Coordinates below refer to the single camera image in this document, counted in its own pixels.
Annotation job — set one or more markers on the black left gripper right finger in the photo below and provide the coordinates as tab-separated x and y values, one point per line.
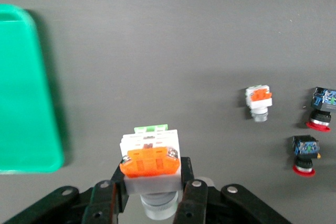
193	203

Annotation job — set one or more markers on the green plastic tray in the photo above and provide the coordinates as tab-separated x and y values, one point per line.
23	90

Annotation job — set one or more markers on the red push button switch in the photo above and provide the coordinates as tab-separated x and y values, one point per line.
305	148
323	103

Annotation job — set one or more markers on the white orange green button switch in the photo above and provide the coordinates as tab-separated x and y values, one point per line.
149	166

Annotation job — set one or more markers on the white orange connector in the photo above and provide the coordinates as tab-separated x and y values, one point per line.
258	100

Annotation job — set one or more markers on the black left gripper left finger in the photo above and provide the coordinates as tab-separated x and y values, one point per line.
105	203

